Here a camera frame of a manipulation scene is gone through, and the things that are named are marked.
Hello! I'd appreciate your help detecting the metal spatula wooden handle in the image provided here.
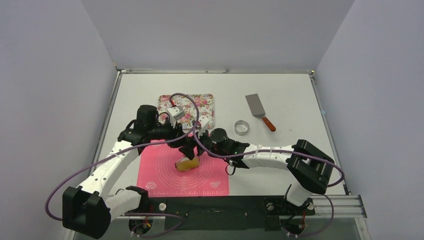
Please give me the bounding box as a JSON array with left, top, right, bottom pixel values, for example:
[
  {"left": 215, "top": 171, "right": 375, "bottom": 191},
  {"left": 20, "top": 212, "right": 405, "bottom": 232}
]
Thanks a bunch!
[{"left": 245, "top": 93, "right": 276, "bottom": 132}]

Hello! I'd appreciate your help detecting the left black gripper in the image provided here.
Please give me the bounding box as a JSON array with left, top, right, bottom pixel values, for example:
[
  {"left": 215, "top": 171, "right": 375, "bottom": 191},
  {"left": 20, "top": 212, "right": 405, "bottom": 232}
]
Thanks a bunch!
[{"left": 148, "top": 117, "right": 188, "bottom": 148}]

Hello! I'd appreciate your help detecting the aluminium front rail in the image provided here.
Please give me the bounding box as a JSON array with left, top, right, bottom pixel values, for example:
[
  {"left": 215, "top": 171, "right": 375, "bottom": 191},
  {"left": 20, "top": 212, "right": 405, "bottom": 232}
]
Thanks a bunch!
[{"left": 67, "top": 194, "right": 368, "bottom": 220}]

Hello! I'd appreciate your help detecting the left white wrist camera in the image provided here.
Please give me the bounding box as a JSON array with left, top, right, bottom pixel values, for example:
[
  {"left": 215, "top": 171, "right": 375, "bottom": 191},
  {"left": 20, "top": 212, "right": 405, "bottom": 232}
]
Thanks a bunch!
[{"left": 166, "top": 106, "right": 186, "bottom": 127}]

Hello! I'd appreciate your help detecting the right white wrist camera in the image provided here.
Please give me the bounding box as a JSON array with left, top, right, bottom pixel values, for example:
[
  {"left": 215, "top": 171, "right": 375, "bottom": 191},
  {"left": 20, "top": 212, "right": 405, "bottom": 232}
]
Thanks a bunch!
[{"left": 197, "top": 115, "right": 210, "bottom": 137}]

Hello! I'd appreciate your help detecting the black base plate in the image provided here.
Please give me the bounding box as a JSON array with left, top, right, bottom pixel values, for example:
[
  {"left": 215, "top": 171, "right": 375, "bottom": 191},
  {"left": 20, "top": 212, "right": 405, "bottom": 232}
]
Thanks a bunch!
[{"left": 133, "top": 195, "right": 316, "bottom": 231}]

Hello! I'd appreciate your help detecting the pink silicone baking mat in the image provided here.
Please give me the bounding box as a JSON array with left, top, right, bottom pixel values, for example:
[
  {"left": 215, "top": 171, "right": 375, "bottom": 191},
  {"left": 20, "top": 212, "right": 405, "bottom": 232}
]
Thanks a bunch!
[{"left": 136, "top": 144, "right": 230, "bottom": 197}]

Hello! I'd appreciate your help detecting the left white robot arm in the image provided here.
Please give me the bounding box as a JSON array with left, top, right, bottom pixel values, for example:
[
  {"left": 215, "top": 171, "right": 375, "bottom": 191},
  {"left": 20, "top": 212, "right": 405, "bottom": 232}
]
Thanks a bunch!
[{"left": 62, "top": 105, "right": 187, "bottom": 239}]

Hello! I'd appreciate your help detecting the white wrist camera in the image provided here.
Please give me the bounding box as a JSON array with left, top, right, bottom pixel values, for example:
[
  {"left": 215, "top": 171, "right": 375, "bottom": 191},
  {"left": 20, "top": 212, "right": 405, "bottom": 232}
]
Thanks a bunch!
[
  {"left": 166, "top": 106, "right": 186, "bottom": 127},
  {"left": 197, "top": 115, "right": 210, "bottom": 137}
]

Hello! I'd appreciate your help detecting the wooden dough roller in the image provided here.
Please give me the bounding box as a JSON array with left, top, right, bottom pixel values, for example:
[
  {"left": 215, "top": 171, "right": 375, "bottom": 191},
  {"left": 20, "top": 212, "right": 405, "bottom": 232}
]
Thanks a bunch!
[{"left": 174, "top": 151, "right": 200, "bottom": 173}]

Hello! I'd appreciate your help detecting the floral tray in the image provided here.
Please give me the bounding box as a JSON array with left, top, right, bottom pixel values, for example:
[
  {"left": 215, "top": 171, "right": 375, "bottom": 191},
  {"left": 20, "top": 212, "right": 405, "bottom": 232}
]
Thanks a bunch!
[{"left": 157, "top": 93, "right": 215, "bottom": 130}]

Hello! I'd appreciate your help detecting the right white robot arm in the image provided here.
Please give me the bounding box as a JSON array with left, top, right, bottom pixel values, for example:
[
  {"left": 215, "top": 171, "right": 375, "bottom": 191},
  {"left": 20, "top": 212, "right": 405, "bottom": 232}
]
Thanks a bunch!
[{"left": 194, "top": 128, "right": 336, "bottom": 214}]

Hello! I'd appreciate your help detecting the metal ring cutter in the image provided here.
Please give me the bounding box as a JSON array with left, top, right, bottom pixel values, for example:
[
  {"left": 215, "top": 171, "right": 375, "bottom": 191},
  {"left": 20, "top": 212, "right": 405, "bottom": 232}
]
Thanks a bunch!
[{"left": 234, "top": 120, "right": 250, "bottom": 136}]

